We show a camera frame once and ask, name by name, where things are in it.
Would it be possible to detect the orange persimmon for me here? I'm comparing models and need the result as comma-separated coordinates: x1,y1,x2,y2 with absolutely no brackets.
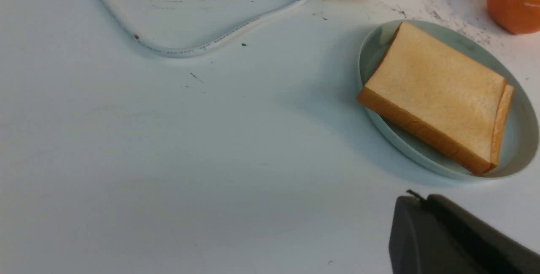
486,0,540,34

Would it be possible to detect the white power cord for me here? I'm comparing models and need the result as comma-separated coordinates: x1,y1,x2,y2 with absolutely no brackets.
70,0,318,58

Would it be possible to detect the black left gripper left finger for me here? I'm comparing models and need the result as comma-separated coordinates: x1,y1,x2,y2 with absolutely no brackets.
388,190,494,274

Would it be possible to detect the light green plate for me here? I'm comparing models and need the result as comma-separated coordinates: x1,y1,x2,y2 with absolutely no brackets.
366,20,539,182

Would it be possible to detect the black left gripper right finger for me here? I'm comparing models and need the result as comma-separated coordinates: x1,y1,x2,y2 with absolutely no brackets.
426,194,540,274

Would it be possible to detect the toast slice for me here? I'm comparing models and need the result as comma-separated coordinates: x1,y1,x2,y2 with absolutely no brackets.
357,22,514,175

